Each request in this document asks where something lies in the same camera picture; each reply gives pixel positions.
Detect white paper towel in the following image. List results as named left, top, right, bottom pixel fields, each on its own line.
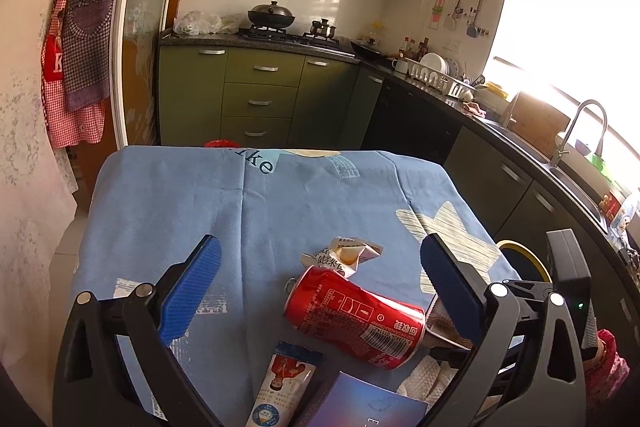
left=397, top=353, right=501, bottom=427

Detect red soda can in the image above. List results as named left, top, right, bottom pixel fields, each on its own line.
left=283, top=267, right=425, bottom=371

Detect purple cream box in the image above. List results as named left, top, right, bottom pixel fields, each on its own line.
left=291, top=372, right=427, bottom=427

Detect white pink wrapper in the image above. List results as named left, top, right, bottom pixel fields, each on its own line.
left=300, top=236, right=383, bottom=279

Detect yellow rimmed trash bin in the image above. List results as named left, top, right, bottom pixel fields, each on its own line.
left=497, top=239, right=552, bottom=283

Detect steel kitchen faucet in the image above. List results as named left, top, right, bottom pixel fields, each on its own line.
left=549, top=98, right=610, bottom=168

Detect person right hand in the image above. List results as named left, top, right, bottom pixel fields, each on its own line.
left=580, top=329, right=617, bottom=364

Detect pink floral sleeve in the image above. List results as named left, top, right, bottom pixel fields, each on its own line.
left=585, top=338, right=629, bottom=413

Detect blue patterned tablecloth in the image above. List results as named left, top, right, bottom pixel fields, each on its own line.
left=72, top=146, right=515, bottom=426

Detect wooden cutting board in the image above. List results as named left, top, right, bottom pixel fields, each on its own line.
left=508, top=92, right=570, bottom=159

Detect red bucket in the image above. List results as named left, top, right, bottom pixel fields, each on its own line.
left=204, top=139, right=240, bottom=148

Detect green lower cabinets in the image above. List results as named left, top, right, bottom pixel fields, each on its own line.
left=158, top=41, right=639, bottom=298

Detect white dish rack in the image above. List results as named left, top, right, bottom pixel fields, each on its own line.
left=405, top=53, right=474, bottom=102

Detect white mug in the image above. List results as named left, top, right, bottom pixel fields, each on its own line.
left=392, top=58, right=409, bottom=75

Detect red checked apron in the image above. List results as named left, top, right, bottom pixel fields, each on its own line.
left=40, top=0, right=105, bottom=150

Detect clear plastic bag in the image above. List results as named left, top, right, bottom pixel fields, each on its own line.
left=174, top=11, right=222, bottom=37

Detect purple checked apron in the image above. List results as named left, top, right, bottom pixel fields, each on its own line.
left=62, top=0, right=114, bottom=113

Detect gas stove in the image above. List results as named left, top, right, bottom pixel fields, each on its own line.
left=238, top=26, right=341, bottom=49

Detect black wok with lid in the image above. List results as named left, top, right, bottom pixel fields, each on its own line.
left=247, top=1, right=295, bottom=30

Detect small black kettle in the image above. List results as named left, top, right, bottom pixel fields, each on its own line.
left=310, top=18, right=336, bottom=40

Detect glass sliding door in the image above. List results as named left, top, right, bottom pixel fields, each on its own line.
left=110, top=0, right=169, bottom=150

